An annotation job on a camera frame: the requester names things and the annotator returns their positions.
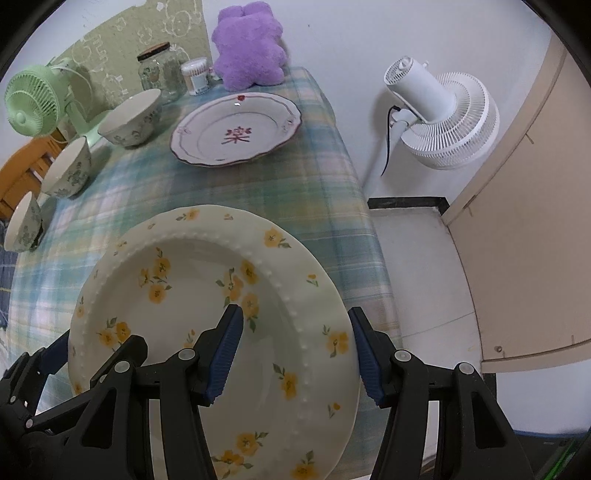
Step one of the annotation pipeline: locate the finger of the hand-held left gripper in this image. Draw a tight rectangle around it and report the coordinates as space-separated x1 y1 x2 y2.
0 342 71 432

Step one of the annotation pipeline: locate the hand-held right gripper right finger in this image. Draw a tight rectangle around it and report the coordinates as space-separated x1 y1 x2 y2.
347 307 522 480

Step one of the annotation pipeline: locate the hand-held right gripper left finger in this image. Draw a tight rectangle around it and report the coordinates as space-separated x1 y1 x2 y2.
34 305 244 480

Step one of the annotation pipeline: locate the yellow floral ceramic plate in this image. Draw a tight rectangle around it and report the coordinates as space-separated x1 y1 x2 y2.
68 204 361 480

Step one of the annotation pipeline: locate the large floral ceramic bowl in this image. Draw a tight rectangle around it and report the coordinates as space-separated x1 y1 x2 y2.
97 88 163 148

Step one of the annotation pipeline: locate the blue plaid bedding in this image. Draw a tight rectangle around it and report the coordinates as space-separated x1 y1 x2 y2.
0 222 19 370

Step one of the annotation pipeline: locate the small floral ceramic bowl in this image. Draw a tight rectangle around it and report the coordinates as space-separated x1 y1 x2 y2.
4 191 44 253

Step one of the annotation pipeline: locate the black floor edging strip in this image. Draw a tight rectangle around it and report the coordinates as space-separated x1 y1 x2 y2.
367 196 450 215

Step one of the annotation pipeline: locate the plaid tablecloth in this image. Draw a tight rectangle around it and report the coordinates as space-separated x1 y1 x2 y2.
9 67 402 480

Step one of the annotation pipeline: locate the dark green-edged object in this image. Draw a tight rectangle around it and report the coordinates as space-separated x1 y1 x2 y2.
515 429 583 480

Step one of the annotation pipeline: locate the beige door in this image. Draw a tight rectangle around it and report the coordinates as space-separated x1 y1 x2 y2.
442 32 591 374

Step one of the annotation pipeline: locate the wooden furniture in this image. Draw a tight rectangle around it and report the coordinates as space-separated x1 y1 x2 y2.
0 136 65 220

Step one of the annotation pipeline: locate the white plate with red print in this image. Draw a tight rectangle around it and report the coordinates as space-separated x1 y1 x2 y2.
170 91 303 167

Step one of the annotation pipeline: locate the medium floral ceramic bowl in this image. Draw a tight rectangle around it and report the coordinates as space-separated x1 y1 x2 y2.
41 136 93 200

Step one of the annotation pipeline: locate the white standing fan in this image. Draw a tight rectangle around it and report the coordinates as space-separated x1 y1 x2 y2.
362 55 501 190

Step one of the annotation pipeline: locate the clear cotton swab container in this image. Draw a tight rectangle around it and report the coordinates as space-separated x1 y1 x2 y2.
180 58 211 96

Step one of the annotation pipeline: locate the glass jar with black lid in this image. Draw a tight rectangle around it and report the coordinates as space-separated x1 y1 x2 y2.
137 42 185 103

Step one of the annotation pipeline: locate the green desk fan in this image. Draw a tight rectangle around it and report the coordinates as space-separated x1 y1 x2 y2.
4 58 114 144

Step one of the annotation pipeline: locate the purple plush toy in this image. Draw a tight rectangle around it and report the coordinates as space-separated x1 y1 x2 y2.
211 1 288 90

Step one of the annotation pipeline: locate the green sheep-printed cloth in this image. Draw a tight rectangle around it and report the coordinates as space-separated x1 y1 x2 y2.
53 0 214 114

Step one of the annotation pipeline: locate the black fan cable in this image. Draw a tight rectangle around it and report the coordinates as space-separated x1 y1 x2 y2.
379 105 402 177

